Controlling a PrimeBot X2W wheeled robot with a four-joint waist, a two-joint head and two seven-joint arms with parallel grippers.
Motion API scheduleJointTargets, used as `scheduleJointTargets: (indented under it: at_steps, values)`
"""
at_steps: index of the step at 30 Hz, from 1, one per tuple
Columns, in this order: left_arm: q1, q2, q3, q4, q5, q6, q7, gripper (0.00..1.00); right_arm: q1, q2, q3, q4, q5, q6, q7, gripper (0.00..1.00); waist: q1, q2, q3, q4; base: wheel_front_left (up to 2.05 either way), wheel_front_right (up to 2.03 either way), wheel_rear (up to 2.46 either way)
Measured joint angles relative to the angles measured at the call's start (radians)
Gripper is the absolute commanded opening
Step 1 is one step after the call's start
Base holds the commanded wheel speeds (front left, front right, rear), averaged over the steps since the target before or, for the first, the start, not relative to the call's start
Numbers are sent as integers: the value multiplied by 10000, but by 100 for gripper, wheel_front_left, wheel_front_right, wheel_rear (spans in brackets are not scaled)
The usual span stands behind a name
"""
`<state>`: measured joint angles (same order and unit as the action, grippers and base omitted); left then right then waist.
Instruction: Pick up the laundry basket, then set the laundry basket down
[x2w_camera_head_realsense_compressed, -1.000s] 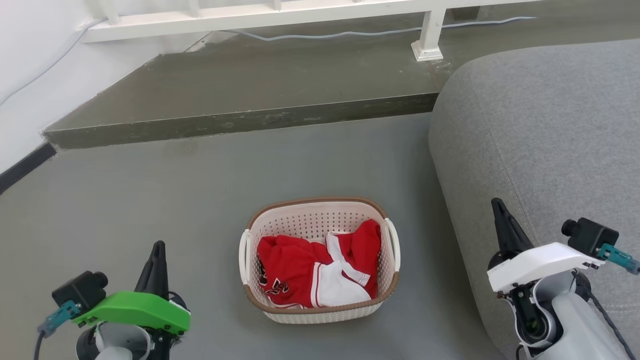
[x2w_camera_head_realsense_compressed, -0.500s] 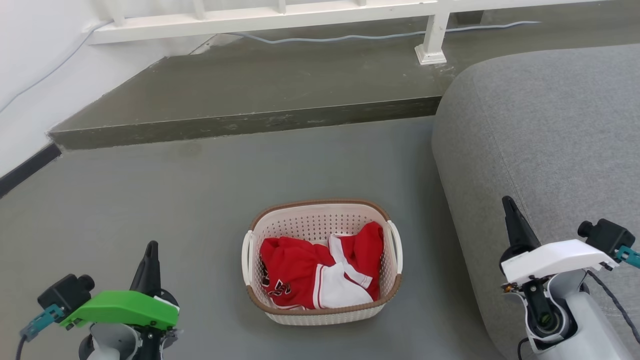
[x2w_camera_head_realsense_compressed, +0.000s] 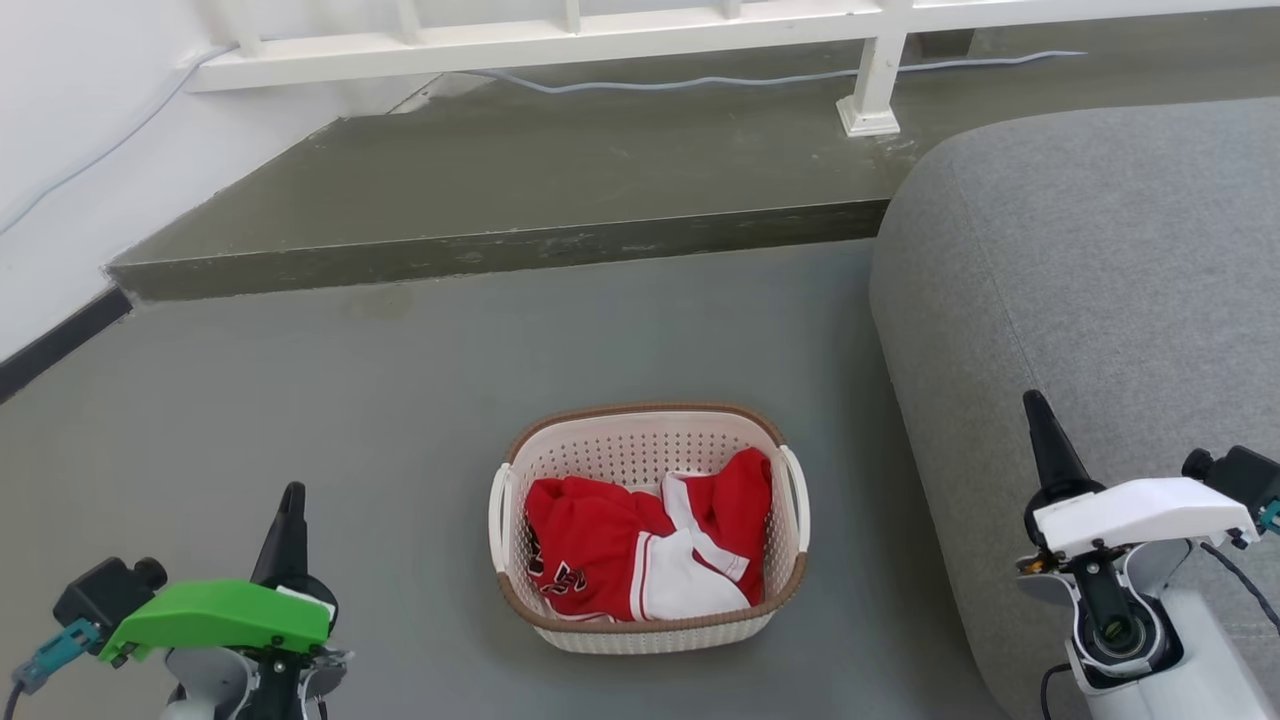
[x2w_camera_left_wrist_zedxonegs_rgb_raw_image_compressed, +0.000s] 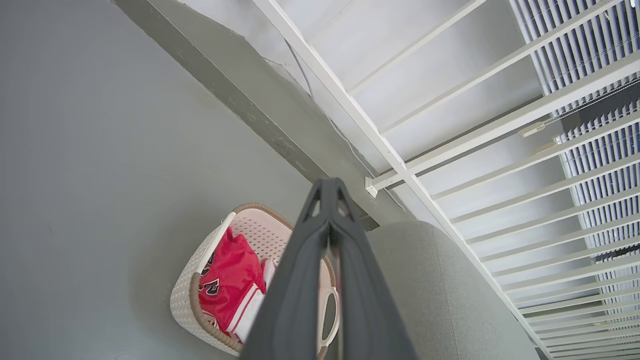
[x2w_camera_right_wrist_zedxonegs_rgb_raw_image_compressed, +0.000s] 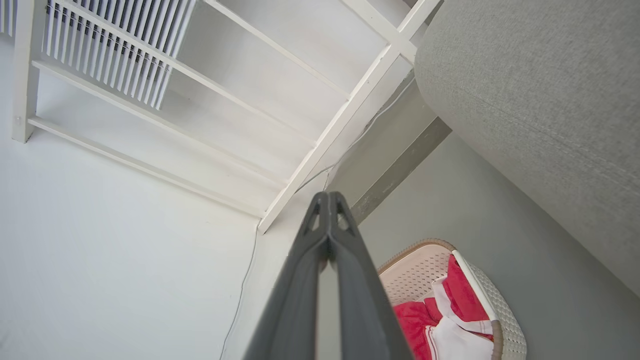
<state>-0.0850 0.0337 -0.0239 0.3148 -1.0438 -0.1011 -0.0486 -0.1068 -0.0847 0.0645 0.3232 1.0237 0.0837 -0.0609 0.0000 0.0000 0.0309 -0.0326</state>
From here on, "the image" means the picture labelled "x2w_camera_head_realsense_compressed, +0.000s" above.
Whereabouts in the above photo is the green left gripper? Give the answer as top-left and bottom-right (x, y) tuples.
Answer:
(98, 482), (348, 693)

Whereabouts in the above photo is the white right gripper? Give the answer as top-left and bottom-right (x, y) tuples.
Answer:
(1018, 390), (1259, 573)

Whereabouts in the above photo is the white plastic laundry basket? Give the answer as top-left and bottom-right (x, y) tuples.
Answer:
(488, 402), (811, 656)

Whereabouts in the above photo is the grey fabric sofa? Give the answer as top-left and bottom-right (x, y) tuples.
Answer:
(868, 97), (1280, 720)

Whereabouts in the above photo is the red and white sports jersey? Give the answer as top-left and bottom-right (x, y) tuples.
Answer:
(523, 447), (774, 624)

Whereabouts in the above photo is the black baseboard strip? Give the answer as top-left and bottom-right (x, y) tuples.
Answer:
(0, 286), (134, 404)

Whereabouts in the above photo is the raised grey concrete step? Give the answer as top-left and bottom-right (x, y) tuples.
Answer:
(105, 20), (1280, 304)

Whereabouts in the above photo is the white metal railing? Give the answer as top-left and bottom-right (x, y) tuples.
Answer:
(185, 0), (1280, 139)

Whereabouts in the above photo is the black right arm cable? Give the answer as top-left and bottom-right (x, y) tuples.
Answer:
(1198, 540), (1280, 639)

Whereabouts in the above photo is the teal left camera connector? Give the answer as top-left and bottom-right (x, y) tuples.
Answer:
(12, 617), (102, 695)

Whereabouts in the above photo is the thin grey wall cable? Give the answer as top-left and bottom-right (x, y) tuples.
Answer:
(0, 44), (237, 237)

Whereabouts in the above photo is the light blue floor cable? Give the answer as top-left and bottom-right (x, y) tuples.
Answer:
(465, 49), (1089, 97)

